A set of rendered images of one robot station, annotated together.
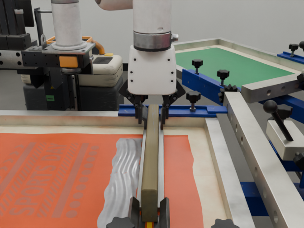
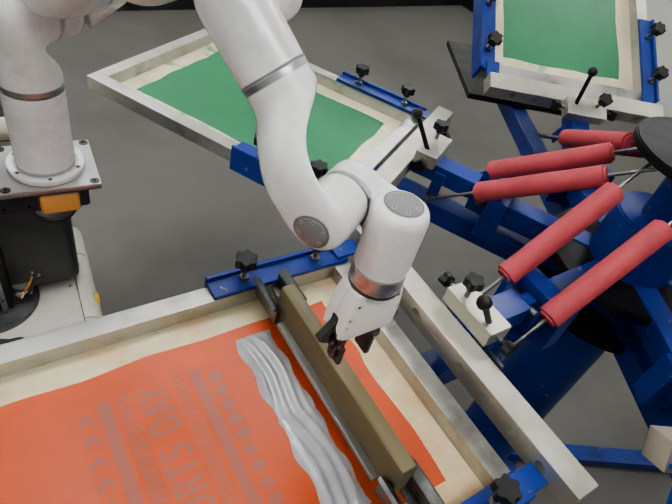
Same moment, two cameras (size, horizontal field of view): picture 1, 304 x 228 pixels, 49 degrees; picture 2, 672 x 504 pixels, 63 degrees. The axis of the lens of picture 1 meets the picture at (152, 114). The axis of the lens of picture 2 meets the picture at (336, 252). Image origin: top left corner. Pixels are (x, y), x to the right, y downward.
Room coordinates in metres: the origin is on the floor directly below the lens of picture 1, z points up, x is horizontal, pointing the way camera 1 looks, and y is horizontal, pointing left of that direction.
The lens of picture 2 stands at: (0.32, 0.42, 1.79)
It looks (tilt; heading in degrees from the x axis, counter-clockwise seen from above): 43 degrees down; 316
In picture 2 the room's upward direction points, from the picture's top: 16 degrees clockwise
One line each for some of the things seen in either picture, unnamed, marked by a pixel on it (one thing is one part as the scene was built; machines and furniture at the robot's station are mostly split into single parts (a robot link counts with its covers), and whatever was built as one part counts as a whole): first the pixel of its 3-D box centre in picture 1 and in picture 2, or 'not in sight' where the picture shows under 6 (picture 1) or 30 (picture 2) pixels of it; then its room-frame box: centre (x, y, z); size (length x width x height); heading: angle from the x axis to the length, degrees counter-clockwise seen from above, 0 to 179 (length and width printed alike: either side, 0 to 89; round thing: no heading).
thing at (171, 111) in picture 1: (166, 117); (278, 277); (0.94, -0.05, 0.98); 0.30 x 0.05 x 0.07; 89
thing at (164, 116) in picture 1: (169, 108); (372, 331); (0.67, -0.04, 1.13); 0.03 x 0.03 x 0.07; 88
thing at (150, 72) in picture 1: (152, 67); (367, 300); (0.67, 0.00, 1.23); 0.10 x 0.08 x 0.11; 88
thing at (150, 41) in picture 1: (155, 37); (382, 269); (0.67, -0.01, 1.29); 0.09 x 0.07 x 0.03; 88
